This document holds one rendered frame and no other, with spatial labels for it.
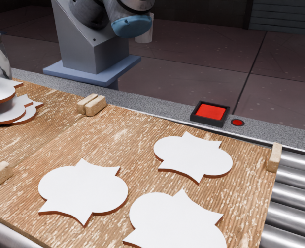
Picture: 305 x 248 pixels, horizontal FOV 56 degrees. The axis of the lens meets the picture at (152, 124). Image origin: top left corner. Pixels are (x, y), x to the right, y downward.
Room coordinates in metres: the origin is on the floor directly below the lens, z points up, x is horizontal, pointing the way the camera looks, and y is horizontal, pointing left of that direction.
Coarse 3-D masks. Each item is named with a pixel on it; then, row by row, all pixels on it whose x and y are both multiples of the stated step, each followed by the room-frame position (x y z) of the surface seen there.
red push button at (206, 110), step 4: (204, 104) 0.62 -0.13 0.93; (200, 108) 0.60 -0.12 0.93; (204, 108) 0.60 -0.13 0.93; (208, 108) 0.60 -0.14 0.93; (212, 108) 0.60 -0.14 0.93; (216, 108) 0.60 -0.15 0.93; (220, 108) 0.60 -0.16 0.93; (224, 108) 0.60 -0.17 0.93; (200, 112) 0.58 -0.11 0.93; (204, 112) 0.58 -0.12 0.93; (208, 112) 0.58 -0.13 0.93; (212, 112) 0.58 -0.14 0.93; (216, 112) 0.58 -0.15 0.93; (220, 112) 0.58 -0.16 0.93; (224, 112) 0.58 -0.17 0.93; (204, 116) 0.56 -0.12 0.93; (208, 116) 0.56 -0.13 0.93; (212, 116) 0.56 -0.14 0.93; (216, 116) 0.56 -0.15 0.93; (220, 116) 0.56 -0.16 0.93
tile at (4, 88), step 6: (0, 78) 0.60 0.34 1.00; (6, 78) 0.60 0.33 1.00; (0, 84) 0.57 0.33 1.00; (6, 84) 0.58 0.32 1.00; (12, 84) 0.58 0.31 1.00; (18, 84) 0.58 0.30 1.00; (0, 90) 0.55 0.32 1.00; (6, 90) 0.55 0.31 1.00; (12, 90) 0.55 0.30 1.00; (0, 96) 0.52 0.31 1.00; (6, 96) 0.52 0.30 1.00; (12, 96) 0.53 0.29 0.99; (0, 102) 0.51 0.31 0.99
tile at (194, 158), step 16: (160, 144) 0.43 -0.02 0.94; (176, 144) 0.43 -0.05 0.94; (192, 144) 0.43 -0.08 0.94; (208, 144) 0.43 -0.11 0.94; (160, 160) 0.39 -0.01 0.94; (176, 160) 0.39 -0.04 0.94; (192, 160) 0.39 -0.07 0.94; (208, 160) 0.39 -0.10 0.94; (224, 160) 0.39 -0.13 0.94; (192, 176) 0.35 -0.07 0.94; (208, 176) 0.35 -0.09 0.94
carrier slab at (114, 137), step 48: (48, 144) 0.44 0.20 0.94; (96, 144) 0.44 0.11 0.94; (144, 144) 0.44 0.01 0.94; (240, 144) 0.44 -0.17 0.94; (0, 192) 0.32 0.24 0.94; (144, 192) 0.32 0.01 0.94; (192, 192) 0.32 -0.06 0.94; (240, 192) 0.32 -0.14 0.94; (48, 240) 0.23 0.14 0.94; (96, 240) 0.23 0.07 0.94; (240, 240) 0.23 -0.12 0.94
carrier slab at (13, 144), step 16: (16, 80) 0.74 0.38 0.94; (32, 96) 0.64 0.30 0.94; (48, 96) 0.64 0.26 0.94; (64, 96) 0.64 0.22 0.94; (80, 96) 0.64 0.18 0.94; (48, 112) 0.57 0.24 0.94; (64, 112) 0.57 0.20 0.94; (0, 128) 0.50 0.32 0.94; (16, 128) 0.50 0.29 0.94; (32, 128) 0.50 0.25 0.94; (48, 128) 0.50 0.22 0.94; (64, 128) 0.50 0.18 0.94; (0, 144) 0.44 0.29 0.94; (16, 144) 0.44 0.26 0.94; (32, 144) 0.44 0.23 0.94; (0, 160) 0.40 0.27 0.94; (16, 160) 0.40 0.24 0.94
